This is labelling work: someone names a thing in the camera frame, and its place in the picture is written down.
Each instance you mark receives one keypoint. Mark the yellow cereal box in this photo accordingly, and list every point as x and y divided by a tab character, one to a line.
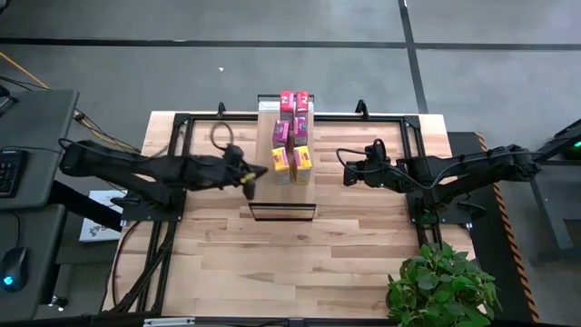
280	161
302	161

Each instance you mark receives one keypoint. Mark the silver desk caster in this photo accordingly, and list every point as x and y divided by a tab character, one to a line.
59	302

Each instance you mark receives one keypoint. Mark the green leafy potted plant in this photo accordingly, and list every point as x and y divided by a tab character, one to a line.
438	286

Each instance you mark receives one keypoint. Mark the wooden shelf with black frame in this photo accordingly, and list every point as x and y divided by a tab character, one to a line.
283	200

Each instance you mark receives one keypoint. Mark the black aluminium table frame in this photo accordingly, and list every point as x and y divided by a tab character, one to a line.
345	117

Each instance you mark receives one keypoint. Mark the black hazard-striped floor mat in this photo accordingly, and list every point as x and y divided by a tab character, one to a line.
495	245

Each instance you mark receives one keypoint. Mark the grey desk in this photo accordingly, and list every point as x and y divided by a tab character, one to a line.
41	122
41	236

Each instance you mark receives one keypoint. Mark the dark grey neighbouring stand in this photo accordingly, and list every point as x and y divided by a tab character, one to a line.
551	213

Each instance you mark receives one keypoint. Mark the red cereal box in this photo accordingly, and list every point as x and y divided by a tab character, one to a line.
287	101
302	101

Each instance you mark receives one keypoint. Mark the pink cereal box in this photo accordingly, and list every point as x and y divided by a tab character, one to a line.
300	129
280	133

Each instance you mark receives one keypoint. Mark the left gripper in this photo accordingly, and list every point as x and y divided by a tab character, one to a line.
222	170

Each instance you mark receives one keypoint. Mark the black table clamp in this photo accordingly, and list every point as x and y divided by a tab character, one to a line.
221	109
361	109

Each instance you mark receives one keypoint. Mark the silver metal bracket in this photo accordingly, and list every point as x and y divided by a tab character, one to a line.
169	322

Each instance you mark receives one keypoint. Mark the black computer mouse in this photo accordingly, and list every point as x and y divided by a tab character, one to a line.
13	268

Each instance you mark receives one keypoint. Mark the black desk device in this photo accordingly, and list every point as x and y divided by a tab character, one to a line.
4	100

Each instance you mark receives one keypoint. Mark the black desk support beam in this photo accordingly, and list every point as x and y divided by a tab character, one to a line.
81	204

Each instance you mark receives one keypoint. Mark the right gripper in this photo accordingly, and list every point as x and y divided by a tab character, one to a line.
381	172

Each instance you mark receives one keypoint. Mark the black keyboard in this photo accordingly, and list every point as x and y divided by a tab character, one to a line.
11	172

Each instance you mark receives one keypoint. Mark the white paper booklet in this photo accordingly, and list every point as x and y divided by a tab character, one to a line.
97	227

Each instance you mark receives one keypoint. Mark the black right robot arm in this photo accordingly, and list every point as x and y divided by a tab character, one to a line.
476	168

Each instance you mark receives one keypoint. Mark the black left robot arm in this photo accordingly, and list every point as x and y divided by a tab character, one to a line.
136	168

